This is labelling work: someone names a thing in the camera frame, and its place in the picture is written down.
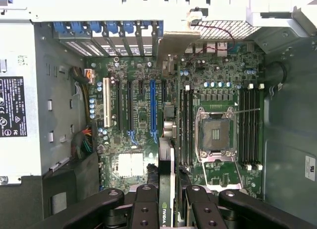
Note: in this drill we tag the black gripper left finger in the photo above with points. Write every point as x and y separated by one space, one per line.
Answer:
146 209

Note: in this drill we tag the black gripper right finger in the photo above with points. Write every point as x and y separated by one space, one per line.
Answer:
205 211

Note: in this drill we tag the metal socket cover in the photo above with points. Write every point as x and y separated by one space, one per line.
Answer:
230 186

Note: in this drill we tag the silver chipset heat sink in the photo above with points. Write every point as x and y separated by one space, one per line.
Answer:
131 164

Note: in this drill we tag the CPU socket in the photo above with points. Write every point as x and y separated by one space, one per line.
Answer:
215 134

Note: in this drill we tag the black plastic cover box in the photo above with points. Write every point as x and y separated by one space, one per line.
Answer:
69 179

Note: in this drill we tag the black RAM slot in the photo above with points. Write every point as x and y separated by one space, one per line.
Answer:
181 127
258 127
192 127
189 127
185 127
246 127
252 127
242 127

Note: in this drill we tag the green motherboard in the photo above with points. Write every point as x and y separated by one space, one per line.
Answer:
138 115

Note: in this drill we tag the blue expansion slot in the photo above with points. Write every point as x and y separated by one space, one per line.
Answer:
153 107

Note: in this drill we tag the thin locking lever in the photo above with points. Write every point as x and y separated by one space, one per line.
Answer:
247 111

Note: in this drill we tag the white expansion slot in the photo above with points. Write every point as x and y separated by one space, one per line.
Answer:
106 102

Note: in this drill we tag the open dark PC case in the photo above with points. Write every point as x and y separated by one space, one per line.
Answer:
289 130

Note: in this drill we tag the short black expansion slot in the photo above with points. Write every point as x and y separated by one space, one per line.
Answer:
141 87

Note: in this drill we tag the grey power supply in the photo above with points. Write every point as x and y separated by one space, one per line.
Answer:
15 53

